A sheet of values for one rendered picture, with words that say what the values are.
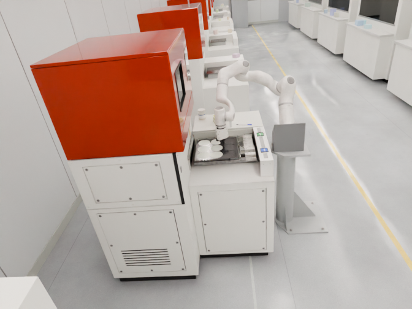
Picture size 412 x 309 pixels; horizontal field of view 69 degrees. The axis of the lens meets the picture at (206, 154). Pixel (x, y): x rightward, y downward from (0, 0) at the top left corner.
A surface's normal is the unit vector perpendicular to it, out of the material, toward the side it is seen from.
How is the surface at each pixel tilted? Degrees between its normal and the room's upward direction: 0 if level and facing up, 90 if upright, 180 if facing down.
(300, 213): 90
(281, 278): 0
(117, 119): 90
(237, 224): 90
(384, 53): 90
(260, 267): 0
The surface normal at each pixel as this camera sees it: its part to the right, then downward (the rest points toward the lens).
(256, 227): -0.04, 0.51
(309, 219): -0.11, -0.86
